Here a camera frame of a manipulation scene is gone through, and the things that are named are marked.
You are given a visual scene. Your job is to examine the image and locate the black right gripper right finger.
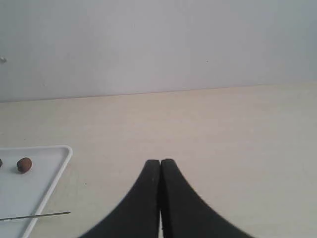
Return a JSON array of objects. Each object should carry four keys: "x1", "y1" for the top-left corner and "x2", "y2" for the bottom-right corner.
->
[{"x1": 160, "y1": 159, "x2": 251, "y2": 238}]

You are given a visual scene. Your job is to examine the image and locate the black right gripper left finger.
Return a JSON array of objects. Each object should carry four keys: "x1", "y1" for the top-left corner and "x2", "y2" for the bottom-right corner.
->
[{"x1": 81, "y1": 160, "x2": 160, "y2": 238}]

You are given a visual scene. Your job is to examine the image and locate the thin metal skewer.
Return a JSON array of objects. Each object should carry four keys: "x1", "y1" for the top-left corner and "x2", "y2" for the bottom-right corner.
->
[{"x1": 0, "y1": 211, "x2": 71, "y2": 221}]

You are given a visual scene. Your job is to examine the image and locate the white plastic tray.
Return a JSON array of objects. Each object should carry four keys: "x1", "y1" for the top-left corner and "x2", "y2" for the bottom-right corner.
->
[{"x1": 0, "y1": 145, "x2": 73, "y2": 238}]

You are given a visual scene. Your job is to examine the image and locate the small white wall hook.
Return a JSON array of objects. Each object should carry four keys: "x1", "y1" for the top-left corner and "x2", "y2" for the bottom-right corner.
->
[{"x1": 0, "y1": 57, "x2": 7, "y2": 63}]

